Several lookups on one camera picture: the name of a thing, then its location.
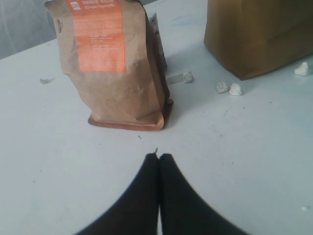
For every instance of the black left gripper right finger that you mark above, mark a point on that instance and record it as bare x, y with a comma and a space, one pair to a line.
183, 211

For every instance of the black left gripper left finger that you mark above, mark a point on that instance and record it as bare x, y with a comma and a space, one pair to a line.
136, 211

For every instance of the small white scrap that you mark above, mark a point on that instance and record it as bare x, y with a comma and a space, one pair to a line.
222, 87

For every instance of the brown paper shopping bag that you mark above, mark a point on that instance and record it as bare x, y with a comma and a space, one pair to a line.
253, 37

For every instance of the clear plastic wrapper scrap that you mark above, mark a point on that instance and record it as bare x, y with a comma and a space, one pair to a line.
174, 79

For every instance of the white crumb beside wrapper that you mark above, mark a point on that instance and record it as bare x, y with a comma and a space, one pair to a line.
187, 77

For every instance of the kraft pouch with orange label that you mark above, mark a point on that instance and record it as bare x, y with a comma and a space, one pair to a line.
110, 52

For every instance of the small white blue carton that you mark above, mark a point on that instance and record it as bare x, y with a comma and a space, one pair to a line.
154, 24

